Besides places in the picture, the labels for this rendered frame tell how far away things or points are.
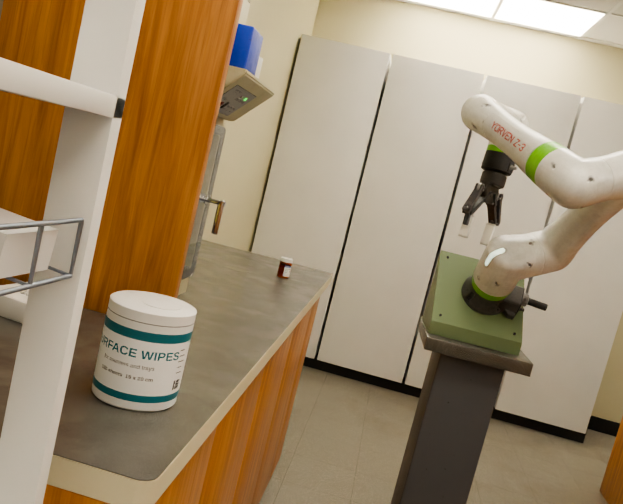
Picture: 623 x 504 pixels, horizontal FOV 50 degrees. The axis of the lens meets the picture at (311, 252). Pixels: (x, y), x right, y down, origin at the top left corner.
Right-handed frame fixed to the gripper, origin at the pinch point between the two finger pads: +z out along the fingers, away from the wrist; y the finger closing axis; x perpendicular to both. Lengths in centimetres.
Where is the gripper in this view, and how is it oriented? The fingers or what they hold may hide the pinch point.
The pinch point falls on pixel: (474, 237)
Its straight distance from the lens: 210.2
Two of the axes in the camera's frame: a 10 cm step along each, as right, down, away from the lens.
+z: -2.9, 9.6, 0.4
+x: -7.0, -2.4, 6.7
